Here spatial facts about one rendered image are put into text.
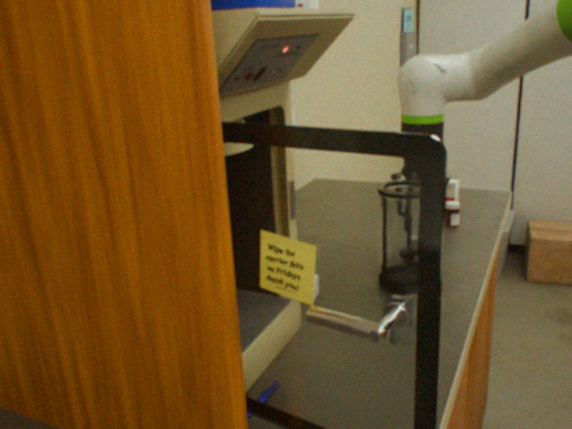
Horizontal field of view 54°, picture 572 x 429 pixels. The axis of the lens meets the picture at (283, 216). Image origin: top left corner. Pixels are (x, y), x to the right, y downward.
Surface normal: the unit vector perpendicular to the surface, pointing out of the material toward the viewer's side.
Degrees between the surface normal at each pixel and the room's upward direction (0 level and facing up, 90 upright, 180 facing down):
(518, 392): 0
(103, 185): 90
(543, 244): 87
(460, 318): 0
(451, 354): 0
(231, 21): 90
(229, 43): 90
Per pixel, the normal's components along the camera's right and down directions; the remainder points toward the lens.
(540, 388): -0.05, -0.95
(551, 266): -0.34, 0.39
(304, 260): -0.56, 0.29
